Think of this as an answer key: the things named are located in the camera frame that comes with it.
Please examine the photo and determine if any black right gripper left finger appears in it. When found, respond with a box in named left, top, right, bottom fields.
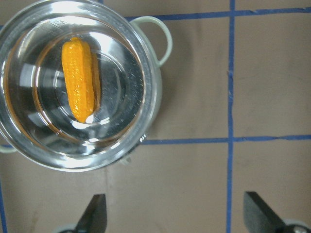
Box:
left=73, top=194, right=107, bottom=233

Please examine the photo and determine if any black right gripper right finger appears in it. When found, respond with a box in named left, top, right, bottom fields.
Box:
left=243, top=191, right=294, bottom=233

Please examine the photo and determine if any yellow toy corn cob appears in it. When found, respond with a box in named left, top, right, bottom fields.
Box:
left=61, top=37, right=101, bottom=123

